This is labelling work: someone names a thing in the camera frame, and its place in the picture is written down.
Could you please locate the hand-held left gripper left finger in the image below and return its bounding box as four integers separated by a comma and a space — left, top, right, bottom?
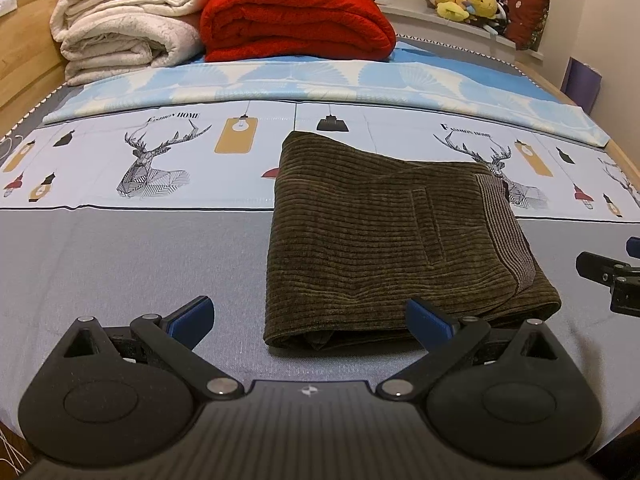
62, 296, 246, 402

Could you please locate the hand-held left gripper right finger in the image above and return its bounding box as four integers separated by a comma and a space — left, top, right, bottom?
375, 297, 558, 402

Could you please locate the purple box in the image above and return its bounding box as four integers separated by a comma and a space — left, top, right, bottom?
561, 57, 602, 115

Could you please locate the light blue patterned blanket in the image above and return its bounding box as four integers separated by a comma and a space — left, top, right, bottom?
42, 42, 612, 148

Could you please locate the red floral cushion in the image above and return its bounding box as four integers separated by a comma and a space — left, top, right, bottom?
505, 0, 551, 51

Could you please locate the black white plush toy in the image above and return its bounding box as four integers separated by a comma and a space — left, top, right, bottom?
470, 10, 509, 37

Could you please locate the white folded blanket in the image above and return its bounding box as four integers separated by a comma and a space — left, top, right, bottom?
50, 0, 213, 87

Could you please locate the white window sill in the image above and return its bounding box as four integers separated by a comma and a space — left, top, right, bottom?
380, 0, 546, 61

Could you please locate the red folded blanket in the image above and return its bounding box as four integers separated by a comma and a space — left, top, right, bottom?
199, 0, 397, 63

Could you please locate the white cable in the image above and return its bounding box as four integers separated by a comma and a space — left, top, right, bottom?
0, 132, 26, 162

